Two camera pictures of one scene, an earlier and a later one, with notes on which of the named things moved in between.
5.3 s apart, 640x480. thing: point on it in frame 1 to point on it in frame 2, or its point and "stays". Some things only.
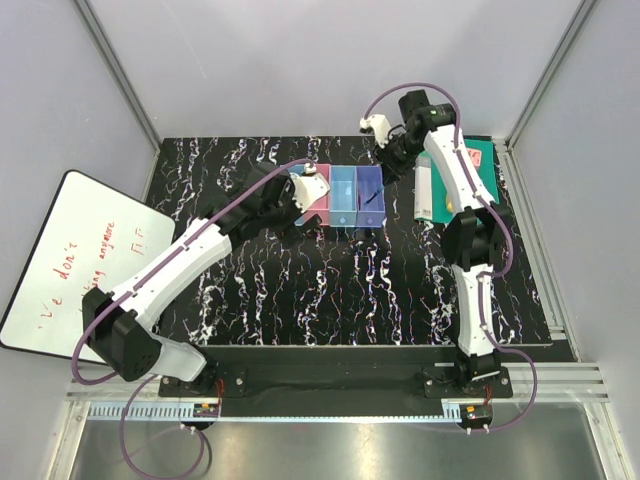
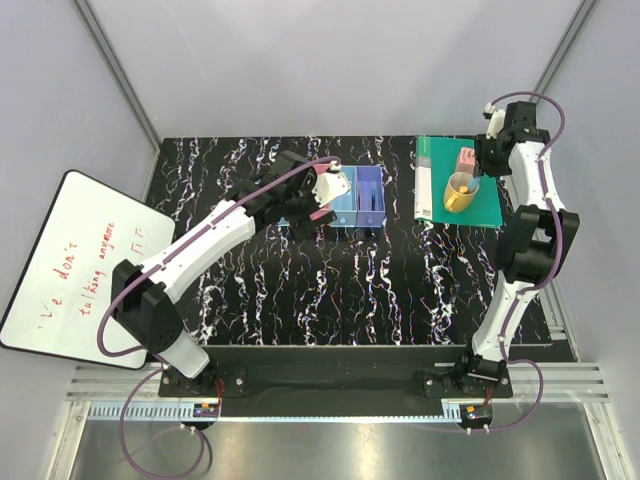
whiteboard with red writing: [93, 237] stays
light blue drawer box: [343, 196] stays
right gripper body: [398, 155] to [488, 160]
